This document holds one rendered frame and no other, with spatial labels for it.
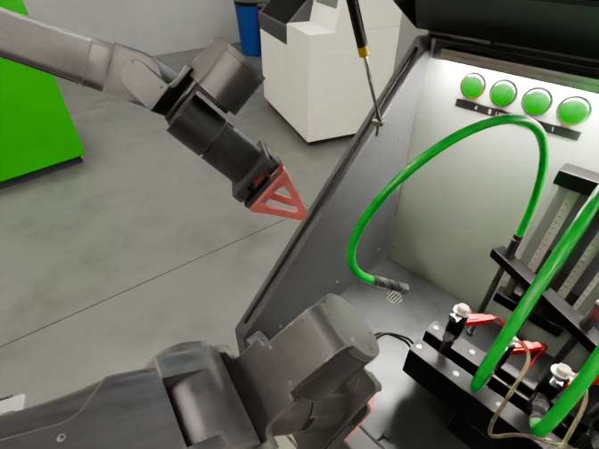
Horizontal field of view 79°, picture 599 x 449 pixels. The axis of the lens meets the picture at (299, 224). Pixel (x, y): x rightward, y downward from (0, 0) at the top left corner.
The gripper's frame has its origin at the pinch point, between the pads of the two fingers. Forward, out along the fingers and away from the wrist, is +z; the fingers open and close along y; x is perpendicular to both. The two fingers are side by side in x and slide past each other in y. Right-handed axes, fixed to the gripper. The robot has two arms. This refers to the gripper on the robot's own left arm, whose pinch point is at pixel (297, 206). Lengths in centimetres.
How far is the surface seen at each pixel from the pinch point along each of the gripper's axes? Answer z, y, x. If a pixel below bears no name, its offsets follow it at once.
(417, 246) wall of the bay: 50, 35, -6
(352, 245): 10.0, -1.8, -1.0
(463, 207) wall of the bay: 42, 25, -20
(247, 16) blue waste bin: -27, 601, -66
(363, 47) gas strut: -3.4, 18.1, -24.8
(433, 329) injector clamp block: 43.4, 5.7, 3.2
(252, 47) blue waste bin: 7, 613, -39
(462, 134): 9.3, -2.5, -22.3
